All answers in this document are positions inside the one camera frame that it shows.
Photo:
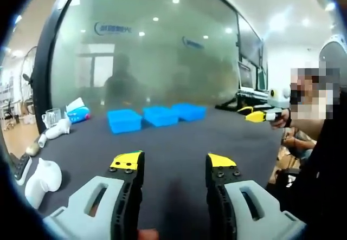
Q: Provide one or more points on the blue white tissue pack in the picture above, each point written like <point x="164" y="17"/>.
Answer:
<point x="78" y="112"/>

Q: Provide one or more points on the standing floor fan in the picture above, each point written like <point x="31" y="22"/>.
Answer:
<point x="27" y="78"/>

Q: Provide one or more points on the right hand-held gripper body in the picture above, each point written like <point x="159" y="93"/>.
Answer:
<point x="279" y="97"/>

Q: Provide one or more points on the clear glass mug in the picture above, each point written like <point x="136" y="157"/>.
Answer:
<point x="52" y="116"/>

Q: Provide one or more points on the person's left hand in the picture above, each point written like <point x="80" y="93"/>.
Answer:
<point x="147" y="235"/>

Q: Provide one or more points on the person's right hand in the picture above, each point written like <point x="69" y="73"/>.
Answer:
<point x="283" y="120"/>

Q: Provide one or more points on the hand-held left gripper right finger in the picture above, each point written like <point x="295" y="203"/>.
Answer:
<point x="260" y="215"/>

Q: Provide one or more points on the person in black shirt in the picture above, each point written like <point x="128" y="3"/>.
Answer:
<point x="325" y="183"/>

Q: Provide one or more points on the gold oval object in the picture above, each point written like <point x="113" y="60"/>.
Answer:
<point x="32" y="148"/>

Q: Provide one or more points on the blue plastic bin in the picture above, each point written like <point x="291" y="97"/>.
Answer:
<point x="124" y="122"/>
<point x="160" y="116"/>
<point x="189" y="112"/>

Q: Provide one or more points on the blue logo wall decal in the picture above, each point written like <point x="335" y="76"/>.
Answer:
<point x="112" y="28"/>

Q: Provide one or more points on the small white cup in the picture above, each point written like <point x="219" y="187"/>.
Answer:
<point x="42" y="141"/>

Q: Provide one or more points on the black remote control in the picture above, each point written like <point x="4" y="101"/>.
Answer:
<point x="21" y="169"/>

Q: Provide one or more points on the computer monitor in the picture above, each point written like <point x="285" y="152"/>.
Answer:
<point x="262" y="80"/>
<point x="246" y="76"/>

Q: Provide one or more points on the large dark wall screen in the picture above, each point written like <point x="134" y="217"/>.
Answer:
<point x="249" y="39"/>

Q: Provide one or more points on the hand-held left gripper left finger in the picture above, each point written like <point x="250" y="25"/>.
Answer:
<point x="81" y="213"/>

